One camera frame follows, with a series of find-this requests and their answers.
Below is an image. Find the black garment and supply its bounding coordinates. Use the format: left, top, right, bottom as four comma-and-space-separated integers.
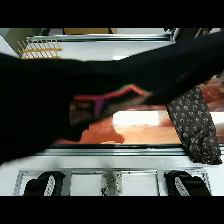
0, 31, 224, 165

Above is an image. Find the yellow wooden rack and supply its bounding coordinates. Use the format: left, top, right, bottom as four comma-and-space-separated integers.
17, 39, 64, 60

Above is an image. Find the silver frame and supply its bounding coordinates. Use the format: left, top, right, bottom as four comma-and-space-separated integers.
13, 32, 224, 197

